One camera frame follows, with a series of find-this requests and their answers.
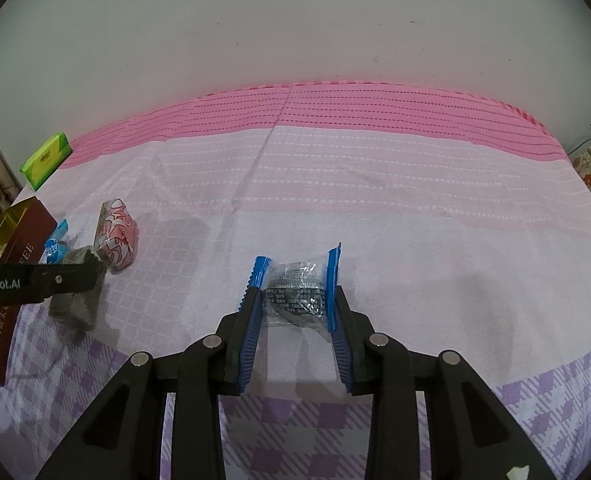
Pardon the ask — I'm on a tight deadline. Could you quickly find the pink purple checked bedsheet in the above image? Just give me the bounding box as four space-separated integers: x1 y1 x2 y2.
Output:
0 80 591 480

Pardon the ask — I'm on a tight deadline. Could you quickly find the silver foil snack packet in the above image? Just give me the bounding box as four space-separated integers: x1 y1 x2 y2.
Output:
48 246 107 331

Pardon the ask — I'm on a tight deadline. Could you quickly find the gold tin box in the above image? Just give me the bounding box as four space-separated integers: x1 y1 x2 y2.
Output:
0 197 59 387

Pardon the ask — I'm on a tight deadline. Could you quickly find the blue candy wrapper packet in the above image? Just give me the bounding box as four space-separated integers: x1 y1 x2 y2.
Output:
43 219 71 266

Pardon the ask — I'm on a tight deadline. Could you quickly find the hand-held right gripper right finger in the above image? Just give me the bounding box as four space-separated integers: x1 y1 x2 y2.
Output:
325 285 556 480

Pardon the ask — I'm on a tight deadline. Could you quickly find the green tissue pack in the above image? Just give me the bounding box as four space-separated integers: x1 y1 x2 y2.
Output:
20 132 73 191

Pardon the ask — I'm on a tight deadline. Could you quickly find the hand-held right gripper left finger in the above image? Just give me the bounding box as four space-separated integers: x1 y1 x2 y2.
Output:
36 287 266 480

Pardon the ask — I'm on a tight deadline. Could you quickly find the blue-edged dark snack packet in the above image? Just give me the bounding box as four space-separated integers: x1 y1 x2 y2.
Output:
238 242 342 333

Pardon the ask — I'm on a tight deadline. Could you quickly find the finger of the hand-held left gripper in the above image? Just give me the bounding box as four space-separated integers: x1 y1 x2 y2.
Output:
30 252 107 304

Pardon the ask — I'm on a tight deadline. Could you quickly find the pink white wrapped snack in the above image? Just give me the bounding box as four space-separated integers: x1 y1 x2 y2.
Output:
94 199 139 275

